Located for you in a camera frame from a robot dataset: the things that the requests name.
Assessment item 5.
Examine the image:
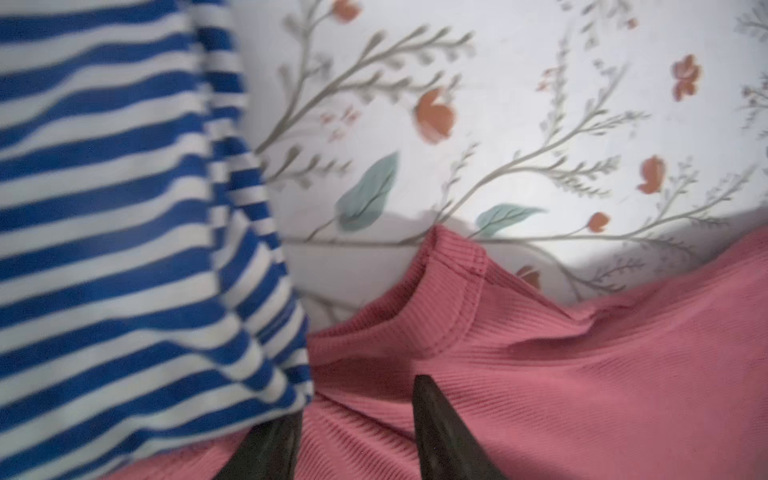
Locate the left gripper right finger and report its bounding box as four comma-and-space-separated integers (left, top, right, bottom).
412, 375, 506, 480

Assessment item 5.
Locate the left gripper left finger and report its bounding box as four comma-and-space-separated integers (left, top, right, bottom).
214, 412, 302, 480

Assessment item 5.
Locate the blue white striped tank top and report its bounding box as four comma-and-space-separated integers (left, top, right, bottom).
1, 1, 313, 479

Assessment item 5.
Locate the maroon red tank top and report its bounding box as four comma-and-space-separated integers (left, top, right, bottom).
101, 224, 768, 480

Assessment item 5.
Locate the floral table mat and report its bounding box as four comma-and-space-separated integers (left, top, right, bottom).
233, 1, 767, 330

